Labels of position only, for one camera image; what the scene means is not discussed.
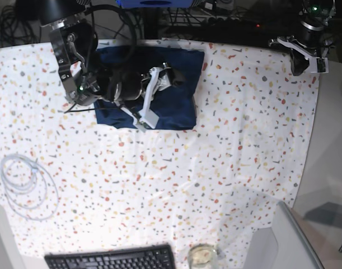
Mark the blue box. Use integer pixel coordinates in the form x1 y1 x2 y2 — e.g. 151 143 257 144
116 0 204 9

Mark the blue t-shirt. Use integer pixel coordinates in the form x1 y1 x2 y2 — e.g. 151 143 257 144
94 46 205 131

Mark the glass jar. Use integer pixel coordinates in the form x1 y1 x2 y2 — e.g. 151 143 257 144
188 244 219 269

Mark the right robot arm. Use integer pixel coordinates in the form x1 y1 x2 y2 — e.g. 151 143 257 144
36 1 175 132

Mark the terrazzo patterned tablecloth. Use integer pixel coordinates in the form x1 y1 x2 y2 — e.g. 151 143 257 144
0 39 320 268

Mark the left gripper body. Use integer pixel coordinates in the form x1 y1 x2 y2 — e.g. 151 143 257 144
288 27 333 58

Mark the black keyboard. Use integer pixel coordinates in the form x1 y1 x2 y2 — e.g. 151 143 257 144
44 244 176 269

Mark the coiled white cable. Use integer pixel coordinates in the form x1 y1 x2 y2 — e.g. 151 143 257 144
0 154 59 222

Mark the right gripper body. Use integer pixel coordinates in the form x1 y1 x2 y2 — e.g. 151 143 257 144
95 68 171 103

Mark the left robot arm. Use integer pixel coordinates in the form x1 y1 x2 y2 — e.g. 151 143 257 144
268 1 336 76

